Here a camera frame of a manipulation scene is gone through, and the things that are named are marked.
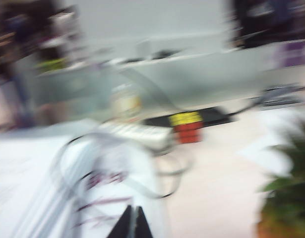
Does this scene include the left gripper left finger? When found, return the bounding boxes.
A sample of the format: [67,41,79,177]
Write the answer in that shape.
[108,205,133,238]

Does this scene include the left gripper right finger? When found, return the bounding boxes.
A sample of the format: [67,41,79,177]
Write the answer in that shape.
[136,205,154,238]

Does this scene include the purple and white name plate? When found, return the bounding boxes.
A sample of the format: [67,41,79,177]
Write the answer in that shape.
[275,41,305,69]

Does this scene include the black flat tablet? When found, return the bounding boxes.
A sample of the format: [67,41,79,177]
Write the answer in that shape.
[142,106,236,128]

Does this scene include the white whiteboard panel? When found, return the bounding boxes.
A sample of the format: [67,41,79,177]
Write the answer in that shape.
[77,0,232,60]

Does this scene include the white printed plastic bag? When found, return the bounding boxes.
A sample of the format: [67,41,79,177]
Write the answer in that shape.
[0,135,168,238]

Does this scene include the white power strip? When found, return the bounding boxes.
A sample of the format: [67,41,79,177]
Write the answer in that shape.
[97,121,174,149]

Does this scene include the frosted glass desk partition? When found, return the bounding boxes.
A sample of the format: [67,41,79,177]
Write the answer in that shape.
[15,37,305,117]

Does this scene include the orange plastic pineapple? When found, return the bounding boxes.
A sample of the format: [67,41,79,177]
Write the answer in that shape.
[256,119,305,238]

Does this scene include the colourful Rubik's cube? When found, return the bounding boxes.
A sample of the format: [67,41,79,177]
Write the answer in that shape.
[168,111,204,144]

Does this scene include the grey stapler on tray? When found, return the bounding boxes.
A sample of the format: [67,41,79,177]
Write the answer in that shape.
[257,84,305,107]

